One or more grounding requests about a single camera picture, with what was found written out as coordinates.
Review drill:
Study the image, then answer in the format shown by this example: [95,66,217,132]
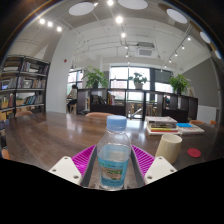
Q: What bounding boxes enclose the white ceiling air conditioner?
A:
[135,46,156,58]

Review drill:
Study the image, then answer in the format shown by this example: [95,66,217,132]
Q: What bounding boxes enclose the stack of books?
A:
[145,116,183,136]

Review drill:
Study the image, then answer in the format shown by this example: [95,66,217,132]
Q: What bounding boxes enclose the orange chairs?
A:
[0,110,218,160]

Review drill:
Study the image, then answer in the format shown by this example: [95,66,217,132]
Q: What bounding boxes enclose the tall dark bookshelf with books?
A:
[0,54,51,122]

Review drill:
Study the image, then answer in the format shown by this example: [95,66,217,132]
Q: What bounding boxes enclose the ceiling lights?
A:
[38,0,223,64]

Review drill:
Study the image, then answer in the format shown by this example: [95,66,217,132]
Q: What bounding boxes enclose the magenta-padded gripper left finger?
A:
[48,144,100,188]

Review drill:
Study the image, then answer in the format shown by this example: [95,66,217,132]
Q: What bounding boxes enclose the low dark open shelf unit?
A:
[76,87,199,123]

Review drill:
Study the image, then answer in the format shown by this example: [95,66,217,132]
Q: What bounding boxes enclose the flat round red coaster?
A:
[187,147,202,159]

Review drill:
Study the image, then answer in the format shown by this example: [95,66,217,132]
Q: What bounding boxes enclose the green potted plant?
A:
[169,73,192,96]
[129,71,148,90]
[83,66,109,90]

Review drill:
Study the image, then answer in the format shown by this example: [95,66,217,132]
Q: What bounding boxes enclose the clear water bottle blue cap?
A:
[96,115,132,191]

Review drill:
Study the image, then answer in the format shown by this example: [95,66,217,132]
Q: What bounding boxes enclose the person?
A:
[66,84,79,114]

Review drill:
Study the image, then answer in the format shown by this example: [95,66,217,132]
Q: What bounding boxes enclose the white wall radiator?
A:
[196,104,219,125]

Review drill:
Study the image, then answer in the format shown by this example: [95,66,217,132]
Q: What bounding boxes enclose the cream ceramic mug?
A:
[154,133,183,165]

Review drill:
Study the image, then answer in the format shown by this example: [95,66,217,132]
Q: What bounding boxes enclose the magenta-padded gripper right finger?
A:
[130,144,178,187]

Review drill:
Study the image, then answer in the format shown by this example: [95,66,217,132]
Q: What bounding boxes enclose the magazine with blue patch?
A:
[175,122,205,136]

